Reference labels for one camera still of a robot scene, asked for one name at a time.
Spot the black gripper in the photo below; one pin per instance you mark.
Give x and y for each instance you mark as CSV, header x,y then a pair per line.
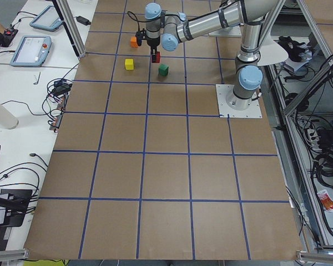
x,y
154,44

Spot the red wooden block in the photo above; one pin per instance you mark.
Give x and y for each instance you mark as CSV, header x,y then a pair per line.
x,y
155,59

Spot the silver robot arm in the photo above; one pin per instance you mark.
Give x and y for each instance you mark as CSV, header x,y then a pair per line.
x,y
169,29

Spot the green wooden block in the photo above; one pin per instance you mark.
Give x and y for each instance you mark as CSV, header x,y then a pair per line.
x,y
163,70

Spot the orange wooden block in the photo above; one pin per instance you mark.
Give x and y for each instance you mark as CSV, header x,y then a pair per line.
x,y
133,42

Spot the yellow wooden block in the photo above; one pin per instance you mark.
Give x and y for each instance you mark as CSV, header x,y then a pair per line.
x,y
129,64

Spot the black power adapter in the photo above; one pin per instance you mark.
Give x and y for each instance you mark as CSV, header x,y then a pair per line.
x,y
83,20

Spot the far teach pendant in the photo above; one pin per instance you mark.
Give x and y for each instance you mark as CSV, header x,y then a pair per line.
x,y
48,20

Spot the teach pendant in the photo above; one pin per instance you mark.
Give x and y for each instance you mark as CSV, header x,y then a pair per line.
x,y
48,20
32,51

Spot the near teach pendant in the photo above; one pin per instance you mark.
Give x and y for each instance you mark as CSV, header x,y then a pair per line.
x,y
32,51

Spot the black gloves pile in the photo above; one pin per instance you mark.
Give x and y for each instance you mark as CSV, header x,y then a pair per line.
x,y
298,52

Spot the white cylinder bottle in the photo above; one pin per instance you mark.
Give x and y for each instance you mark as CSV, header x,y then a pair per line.
x,y
7,120

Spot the red snack packet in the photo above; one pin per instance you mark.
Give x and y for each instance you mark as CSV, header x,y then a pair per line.
x,y
325,200

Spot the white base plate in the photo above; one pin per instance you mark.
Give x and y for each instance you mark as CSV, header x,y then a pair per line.
x,y
231,32
231,108

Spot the aluminium frame post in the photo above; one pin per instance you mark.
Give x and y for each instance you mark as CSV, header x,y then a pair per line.
x,y
65,14

